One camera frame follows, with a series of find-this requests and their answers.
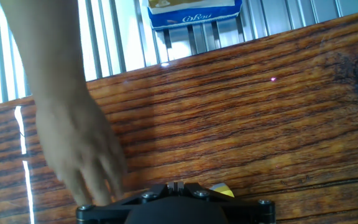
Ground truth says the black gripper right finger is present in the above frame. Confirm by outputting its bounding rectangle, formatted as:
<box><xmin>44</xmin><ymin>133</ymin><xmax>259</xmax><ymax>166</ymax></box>
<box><xmin>176</xmin><ymin>182</ymin><xmax>276</xmax><ymax>224</ymax></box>

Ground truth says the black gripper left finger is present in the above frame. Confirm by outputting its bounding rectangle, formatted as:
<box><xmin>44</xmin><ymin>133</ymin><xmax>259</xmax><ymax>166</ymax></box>
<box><xmin>76</xmin><ymin>182</ymin><xmax>177</xmax><ymax>224</ymax></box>

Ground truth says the yellow box green button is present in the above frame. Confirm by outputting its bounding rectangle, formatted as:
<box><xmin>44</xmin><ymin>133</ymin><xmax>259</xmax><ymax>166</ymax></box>
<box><xmin>209</xmin><ymin>182</ymin><xmax>236</xmax><ymax>198</ymax></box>

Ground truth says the bare human forearm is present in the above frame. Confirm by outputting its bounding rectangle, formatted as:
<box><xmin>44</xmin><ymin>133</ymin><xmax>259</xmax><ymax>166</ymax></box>
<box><xmin>0</xmin><ymin>0</ymin><xmax>96</xmax><ymax>103</ymax></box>

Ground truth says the bare human hand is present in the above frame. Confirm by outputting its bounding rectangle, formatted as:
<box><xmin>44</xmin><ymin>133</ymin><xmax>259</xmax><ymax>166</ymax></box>
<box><xmin>34</xmin><ymin>88</ymin><xmax>129</xmax><ymax>206</ymax></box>

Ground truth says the dark wooden board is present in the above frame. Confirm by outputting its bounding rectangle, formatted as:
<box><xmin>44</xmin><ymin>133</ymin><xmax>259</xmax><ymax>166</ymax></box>
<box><xmin>0</xmin><ymin>9</ymin><xmax>358</xmax><ymax>224</ymax></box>

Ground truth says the gold and blue tissue box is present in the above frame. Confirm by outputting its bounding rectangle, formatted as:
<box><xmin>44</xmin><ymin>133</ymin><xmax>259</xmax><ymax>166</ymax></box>
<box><xmin>147</xmin><ymin>0</ymin><xmax>244</xmax><ymax>31</ymax></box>

